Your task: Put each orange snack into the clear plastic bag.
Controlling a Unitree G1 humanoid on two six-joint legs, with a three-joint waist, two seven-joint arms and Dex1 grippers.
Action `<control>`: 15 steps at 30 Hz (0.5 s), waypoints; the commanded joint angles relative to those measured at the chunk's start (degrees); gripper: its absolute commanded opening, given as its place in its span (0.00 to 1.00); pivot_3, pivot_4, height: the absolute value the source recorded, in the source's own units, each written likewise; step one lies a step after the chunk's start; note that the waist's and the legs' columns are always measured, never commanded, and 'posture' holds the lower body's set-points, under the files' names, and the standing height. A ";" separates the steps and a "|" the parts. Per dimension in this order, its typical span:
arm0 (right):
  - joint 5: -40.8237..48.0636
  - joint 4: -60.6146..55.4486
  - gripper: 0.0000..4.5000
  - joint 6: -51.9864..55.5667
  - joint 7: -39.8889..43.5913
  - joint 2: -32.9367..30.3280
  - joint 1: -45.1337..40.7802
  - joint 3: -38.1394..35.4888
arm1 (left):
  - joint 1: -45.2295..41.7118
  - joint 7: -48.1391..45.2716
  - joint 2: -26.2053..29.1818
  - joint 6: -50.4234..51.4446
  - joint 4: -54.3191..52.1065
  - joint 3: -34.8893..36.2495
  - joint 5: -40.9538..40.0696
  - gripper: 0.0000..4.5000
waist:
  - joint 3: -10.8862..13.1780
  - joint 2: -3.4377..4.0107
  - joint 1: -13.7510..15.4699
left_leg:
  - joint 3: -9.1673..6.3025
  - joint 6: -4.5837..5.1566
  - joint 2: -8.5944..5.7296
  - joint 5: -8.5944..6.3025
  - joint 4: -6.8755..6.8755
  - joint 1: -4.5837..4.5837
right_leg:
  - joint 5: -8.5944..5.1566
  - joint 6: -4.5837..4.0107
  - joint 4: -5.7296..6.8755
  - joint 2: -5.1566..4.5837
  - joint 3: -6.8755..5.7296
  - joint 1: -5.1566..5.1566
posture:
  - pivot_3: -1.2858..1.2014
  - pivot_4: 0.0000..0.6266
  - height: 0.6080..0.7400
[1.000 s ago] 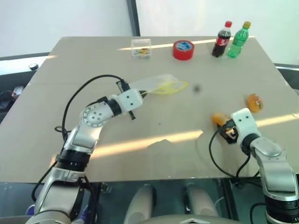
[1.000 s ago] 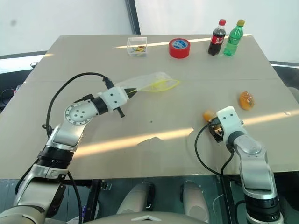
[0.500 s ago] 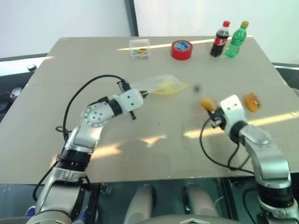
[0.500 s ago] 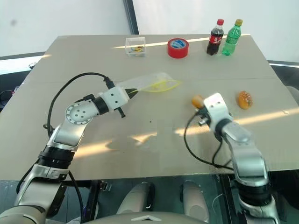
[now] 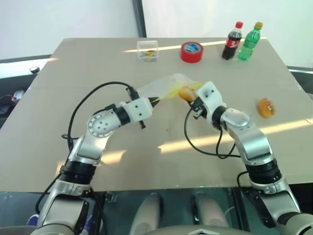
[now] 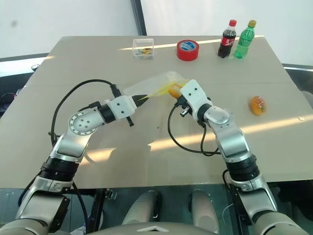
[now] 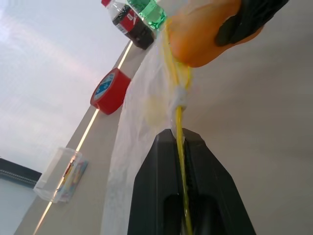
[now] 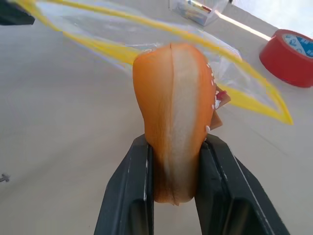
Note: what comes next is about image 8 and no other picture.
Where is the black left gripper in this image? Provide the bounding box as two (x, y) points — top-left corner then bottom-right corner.
(0, 0), (35, 25)

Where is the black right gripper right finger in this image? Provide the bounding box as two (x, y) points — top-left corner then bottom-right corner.
(194, 133), (291, 235)

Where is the red tape roll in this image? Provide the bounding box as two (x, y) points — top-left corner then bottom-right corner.
(259, 29), (313, 88)

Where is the clear yellow-edged plastic bag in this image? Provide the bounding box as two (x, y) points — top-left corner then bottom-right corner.
(14, 0), (294, 126)

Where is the clear plastic box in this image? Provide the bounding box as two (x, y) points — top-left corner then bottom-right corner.
(168, 0), (227, 26)

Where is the orange snack packet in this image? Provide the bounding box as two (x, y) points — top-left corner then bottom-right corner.
(132, 42), (232, 206)

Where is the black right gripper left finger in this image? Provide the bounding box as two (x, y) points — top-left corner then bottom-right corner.
(93, 133), (155, 235)

